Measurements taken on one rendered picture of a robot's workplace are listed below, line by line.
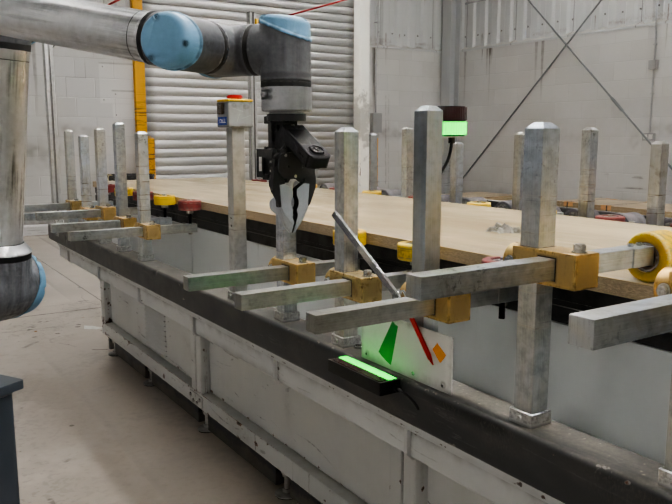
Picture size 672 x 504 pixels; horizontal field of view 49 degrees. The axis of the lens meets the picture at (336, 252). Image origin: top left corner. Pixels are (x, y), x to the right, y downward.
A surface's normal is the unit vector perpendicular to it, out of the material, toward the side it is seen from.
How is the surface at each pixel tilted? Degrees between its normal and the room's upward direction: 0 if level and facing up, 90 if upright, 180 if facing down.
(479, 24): 90
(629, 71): 90
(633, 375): 90
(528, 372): 90
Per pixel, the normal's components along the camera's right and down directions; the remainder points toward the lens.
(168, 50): -0.34, 0.16
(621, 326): 0.55, 0.13
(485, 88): -0.84, 0.08
